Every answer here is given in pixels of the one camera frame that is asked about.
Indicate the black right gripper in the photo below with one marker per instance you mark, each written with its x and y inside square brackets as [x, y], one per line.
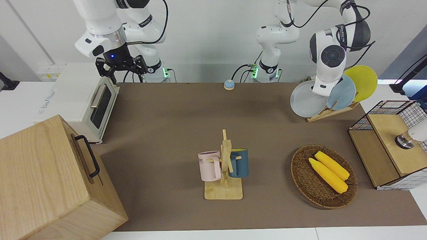
[116, 55]

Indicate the gray plate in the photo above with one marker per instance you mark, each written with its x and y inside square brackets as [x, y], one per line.
[305, 100]

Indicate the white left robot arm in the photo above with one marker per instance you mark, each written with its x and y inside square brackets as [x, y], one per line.
[328, 56]

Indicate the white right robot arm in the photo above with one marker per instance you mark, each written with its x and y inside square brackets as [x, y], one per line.
[100, 20]

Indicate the wooden plate rack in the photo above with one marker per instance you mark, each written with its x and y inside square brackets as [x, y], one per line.
[328, 115]

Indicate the light blue plate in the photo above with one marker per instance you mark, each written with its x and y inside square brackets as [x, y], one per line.
[347, 91]

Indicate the yellow plate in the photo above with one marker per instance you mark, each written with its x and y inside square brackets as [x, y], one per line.
[365, 83]

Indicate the white toaster oven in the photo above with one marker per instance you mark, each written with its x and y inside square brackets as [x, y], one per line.
[76, 96]

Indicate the brown table mat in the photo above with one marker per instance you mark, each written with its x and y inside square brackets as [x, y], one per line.
[166, 133]

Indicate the blue desk bell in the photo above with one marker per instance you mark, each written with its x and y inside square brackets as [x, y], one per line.
[229, 84]

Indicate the pink mug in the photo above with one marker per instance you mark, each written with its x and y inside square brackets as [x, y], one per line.
[208, 166]

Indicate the dark blue mug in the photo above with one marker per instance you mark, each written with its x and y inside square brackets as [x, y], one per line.
[241, 165]

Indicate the wooden mug tree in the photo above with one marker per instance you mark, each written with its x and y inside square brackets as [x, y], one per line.
[223, 191]

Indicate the brown wicker basket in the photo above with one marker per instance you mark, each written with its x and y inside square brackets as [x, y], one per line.
[310, 186]

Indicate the yellow corn cob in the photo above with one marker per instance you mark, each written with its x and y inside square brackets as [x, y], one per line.
[333, 165]
[328, 176]

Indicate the white bottle with silver base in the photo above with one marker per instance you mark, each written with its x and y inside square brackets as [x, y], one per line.
[412, 136]

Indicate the dark blue crate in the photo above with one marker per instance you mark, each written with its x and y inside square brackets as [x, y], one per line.
[420, 97]

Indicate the white wall socket panel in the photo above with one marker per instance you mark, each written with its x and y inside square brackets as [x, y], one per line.
[50, 71]

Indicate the black camera stand base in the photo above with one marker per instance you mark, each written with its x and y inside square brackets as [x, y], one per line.
[5, 83]

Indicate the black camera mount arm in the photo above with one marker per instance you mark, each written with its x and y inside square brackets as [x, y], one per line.
[405, 81]

